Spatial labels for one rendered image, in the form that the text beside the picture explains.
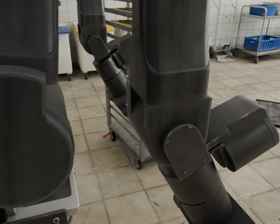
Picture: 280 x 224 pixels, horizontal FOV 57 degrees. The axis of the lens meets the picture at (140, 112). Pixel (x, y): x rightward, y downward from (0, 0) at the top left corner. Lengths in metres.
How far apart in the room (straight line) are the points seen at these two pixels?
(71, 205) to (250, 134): 0.27
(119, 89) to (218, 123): 0.43
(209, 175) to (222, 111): 0.07
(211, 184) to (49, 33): 0.21
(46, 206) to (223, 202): 0.25
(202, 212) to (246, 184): 1.82
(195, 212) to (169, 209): 1.51
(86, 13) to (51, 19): 0.44
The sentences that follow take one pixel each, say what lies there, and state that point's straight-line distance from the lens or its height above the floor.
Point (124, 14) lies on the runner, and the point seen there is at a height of 1.14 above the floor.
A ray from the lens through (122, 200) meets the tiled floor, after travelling 1.88.
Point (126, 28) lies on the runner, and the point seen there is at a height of 1.05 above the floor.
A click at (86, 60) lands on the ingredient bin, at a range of 3.94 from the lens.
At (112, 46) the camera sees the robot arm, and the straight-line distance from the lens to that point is 0.65.
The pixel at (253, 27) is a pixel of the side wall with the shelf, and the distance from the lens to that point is 5.98.
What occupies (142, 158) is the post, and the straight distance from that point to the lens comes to 1.97.
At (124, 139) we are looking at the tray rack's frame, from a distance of 2.19.
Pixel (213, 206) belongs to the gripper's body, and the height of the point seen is 1.12.
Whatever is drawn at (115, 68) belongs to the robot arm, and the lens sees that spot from 0.66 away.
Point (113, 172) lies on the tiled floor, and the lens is 2.09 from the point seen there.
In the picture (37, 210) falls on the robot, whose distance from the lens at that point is 0.43.
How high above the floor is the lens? 1.34
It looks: 27 degrees down
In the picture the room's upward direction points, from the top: straight up
